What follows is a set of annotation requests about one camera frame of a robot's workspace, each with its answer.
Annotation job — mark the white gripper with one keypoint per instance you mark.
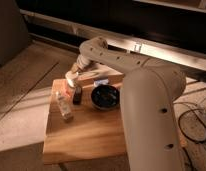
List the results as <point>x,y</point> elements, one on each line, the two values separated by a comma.
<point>71,78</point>

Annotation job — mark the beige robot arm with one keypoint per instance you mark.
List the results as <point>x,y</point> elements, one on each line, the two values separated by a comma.
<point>149,88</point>

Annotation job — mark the dark ceramic bowl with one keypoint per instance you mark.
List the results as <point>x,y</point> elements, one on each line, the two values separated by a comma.
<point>105,97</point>

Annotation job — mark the orange carrot toy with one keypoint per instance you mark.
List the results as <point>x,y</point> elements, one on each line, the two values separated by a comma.
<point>67,90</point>

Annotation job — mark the black rectangular block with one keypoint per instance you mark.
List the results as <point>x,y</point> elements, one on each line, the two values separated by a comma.
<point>77,95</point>

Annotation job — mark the clear plastic bottle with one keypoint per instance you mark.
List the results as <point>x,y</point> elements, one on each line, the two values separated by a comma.
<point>64,107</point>

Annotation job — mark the wooden board table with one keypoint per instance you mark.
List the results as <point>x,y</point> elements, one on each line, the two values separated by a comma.
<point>91,134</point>

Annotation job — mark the grey chair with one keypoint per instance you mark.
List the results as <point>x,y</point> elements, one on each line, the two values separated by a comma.
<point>14,35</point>

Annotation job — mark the metal rail frame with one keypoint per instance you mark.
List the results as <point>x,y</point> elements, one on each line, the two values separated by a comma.
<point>158,50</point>

